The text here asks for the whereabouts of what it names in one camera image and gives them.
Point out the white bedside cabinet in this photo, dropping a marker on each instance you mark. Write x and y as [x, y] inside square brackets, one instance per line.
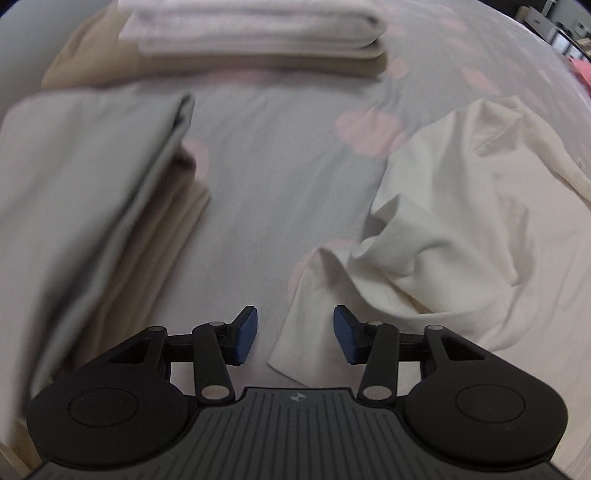
[561, 39]

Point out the cream t-shirt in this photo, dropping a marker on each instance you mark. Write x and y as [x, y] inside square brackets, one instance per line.
[461, 221]

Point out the bed with dotted grey sheet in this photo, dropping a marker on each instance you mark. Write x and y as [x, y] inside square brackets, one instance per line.
[277, 184]

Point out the white folded garment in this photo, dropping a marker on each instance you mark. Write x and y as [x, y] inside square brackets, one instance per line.
[254, 27]

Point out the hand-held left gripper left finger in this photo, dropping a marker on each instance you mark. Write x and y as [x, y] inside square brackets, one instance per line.
[244, 334]

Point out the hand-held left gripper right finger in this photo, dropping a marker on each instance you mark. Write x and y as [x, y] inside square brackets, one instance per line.
[345, 334]

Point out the beige folded garment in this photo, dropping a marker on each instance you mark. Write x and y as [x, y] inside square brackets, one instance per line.
[92, 60]
[152, 240]

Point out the pink pillow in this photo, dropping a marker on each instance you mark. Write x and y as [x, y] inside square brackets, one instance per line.
[584, 71]

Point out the grey folded garment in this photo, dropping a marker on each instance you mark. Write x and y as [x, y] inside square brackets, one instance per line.
[69, 184]

